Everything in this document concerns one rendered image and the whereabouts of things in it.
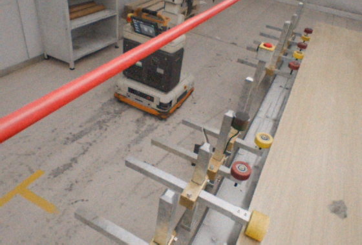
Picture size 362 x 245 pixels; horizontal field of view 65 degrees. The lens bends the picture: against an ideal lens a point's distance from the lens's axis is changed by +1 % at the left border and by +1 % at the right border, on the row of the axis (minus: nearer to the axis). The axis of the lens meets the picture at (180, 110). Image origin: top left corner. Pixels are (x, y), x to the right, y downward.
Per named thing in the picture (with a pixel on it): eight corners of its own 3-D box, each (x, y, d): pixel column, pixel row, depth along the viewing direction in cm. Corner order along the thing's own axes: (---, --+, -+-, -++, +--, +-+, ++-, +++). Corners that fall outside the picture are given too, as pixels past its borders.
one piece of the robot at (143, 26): (164, 46, 246) (160, 26, 227) (130, 35, 257) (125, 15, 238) (170, 38, 251) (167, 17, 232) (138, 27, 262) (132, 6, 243)
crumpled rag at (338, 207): (342, 222, 99) (346, 218, 98) (324, 207, 103) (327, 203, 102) (353, 209, 104) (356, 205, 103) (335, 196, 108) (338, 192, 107)
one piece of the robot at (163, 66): (166, 105, 273) (176, 19, 226) (120, 86, 290) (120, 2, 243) (181, 90, 299) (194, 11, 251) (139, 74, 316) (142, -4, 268)
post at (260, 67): (236, 127, 170) (258, 59, 144) (239, 123, 173) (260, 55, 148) (244, 130, 168) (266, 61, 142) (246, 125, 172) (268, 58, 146)
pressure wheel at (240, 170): (223, 187, 118) (229, 169, 112) (229, 175, 124) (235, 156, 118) (241, 196, 116) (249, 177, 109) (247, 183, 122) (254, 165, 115)
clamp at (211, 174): (202, 176, 119) (204, 167, 116) (214, 156, 129) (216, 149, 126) (214, 181, 117) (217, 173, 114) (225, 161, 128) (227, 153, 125)
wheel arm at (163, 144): (150, 145, 130) (150, 138, 127) (154, 141, 132) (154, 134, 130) (240, 186, 117) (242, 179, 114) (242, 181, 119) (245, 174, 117)
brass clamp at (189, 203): (176, 203, 94) (178, 193, 92) (193, 177, 105) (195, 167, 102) (193, 212, 93) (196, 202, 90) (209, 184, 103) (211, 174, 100)
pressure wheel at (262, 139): (255, 161, 134) (262, 143, 127) (246, 150, 139) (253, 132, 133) (269, 158, 136) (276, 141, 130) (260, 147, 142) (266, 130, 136)
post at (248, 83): (222, 155, 151) (245, 77, 124) (224, 151, 154) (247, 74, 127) (229, 158, 150) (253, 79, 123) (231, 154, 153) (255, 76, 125)
